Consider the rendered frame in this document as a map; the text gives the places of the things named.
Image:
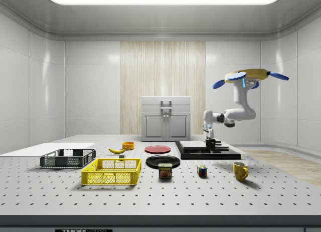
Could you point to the black stove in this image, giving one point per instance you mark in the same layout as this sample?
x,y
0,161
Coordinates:
x,y
200,154

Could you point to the dark grey basket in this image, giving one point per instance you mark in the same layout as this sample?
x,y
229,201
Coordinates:
x,y
67,161

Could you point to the yellow basket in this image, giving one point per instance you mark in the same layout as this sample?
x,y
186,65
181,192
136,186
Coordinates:
x,y
110,178

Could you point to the white board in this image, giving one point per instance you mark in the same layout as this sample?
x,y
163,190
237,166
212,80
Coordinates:
x,y
50,148

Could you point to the yellow mug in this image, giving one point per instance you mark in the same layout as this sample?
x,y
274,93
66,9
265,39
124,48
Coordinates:
x,y
239,172

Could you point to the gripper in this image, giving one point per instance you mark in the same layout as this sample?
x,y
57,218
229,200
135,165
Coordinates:
x,y
209,133

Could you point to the black mug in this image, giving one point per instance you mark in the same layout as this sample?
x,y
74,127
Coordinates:
x,y
210,144

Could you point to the red plate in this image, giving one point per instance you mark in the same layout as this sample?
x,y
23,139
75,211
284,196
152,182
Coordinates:
x,y
157,149

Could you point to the puzzle cube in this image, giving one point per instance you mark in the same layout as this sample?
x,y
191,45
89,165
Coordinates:
x,y
201,171

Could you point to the black plate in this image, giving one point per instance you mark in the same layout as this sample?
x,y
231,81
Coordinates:
x,y
153,160

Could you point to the banana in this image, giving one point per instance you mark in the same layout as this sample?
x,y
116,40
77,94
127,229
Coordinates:
x,y
117,151

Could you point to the white cabinet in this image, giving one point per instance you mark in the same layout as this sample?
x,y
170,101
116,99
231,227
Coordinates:
x,y
165,126

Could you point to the flat-sided can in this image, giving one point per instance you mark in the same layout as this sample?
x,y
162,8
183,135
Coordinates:
x,y
165,171

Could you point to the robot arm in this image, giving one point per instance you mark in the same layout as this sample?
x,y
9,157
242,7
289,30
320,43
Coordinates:
x,y
241,96

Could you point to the yellow bowl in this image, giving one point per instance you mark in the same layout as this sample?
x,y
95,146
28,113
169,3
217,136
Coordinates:
x,y
128,146

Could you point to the drone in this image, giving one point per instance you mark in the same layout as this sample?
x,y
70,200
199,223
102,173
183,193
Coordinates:
x,y
252,73

